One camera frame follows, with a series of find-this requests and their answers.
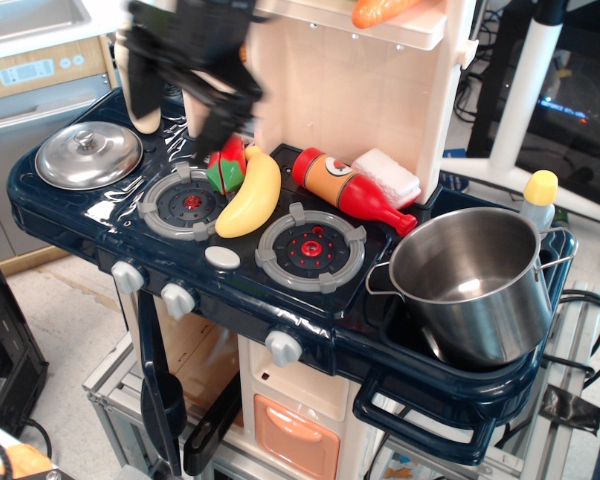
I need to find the white stand frame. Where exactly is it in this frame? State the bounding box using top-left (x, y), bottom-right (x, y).
top-left (442, 1), bottom-right (600, 222)

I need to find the dark blue toy ladle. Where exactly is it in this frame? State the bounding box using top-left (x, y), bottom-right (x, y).
top-left (138, 290), bottom-right (186, 477)

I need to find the white toy sponge block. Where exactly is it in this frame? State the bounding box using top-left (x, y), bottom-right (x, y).
top-left (351, 148), bottom-right (421, 210)

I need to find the right grey toy burner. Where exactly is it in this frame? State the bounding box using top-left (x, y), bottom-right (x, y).
top-left (255, 202), bottom-right (367, 294)

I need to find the grey toy burner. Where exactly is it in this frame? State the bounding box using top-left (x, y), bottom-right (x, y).
top-left (138, 162), bottom-right (228, 242)
top-left (255, 202), bottom-right (367, 294)

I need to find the black toy oven door handle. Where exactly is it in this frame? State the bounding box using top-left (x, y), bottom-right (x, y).
top-left (183, 373), bottom-right (242, 476)

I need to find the orange toy oven drawer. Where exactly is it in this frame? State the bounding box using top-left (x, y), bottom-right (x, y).
top-left (254, 395), bottom-right (340, 479)

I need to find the stainless steel pot lid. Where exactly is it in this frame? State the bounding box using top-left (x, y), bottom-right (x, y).
top-left (35, 121), bottom-right (143, 191)

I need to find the dark blue toy kitchen counter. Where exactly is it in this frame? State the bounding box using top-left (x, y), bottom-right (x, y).
top-left (7, 106), bottom-right (577, 465)

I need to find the cream toy kitchen shelf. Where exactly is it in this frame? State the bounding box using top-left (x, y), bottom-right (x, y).
top-left (246, 1), bottom-right (477, 203)

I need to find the black computer tower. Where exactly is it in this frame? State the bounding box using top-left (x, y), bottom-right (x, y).
top-left (0, 270), bottom-right (48, 437)

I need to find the right grey stove knob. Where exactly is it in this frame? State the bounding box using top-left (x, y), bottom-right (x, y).
top-left (265, 330), bottom-right (302, 368)

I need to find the grey oval button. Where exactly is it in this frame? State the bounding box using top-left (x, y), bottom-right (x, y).
top-left (204, 246), bottom-right (241, 270)

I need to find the left grey toy burner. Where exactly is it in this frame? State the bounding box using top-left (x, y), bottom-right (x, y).
top-left (138, 162), bottom-right (228, 242)

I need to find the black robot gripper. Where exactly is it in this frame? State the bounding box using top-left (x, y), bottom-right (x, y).
top-left (124, 1), bottom-right (263, 161)

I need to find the grey stove knob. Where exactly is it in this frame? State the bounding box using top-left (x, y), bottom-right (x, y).
top-left (161, 283), bottom-right (196, 320)
top-left (265, 330), bottom-right (302, 368)
top-left (111, 261), bottom-right (145, 296)

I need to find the grey toy dishwasher cabinet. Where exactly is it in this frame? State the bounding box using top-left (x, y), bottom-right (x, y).
top-left (0, 1), bottom-right (127, 275)

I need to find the orange toy bread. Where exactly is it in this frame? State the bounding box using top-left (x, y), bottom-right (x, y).
top-left (351, 0), bottom-right (420, 29)

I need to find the red toy ketchup bottle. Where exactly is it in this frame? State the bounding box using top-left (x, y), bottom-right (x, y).
top-left (292, 148), bottom-right (418, 237)

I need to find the cream toy bottle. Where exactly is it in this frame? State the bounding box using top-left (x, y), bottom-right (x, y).
top-left (114, 22), bottom-right (161, 134)

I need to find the middle grey stove knob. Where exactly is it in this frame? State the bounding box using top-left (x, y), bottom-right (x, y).
top-left (161, 283), bottom-right (196, 320)

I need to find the clear bottle yellow cap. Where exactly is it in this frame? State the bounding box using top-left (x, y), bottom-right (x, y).
top-left (519, 170), bottom-right (558, 235)

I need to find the yellow toy banana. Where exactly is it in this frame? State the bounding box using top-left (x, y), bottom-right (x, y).
top-left (215, 146), bottom-right (281, 238)

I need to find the left grey stove knob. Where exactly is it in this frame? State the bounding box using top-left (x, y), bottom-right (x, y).
top-left (111, 261), bottom-right (145, 296)

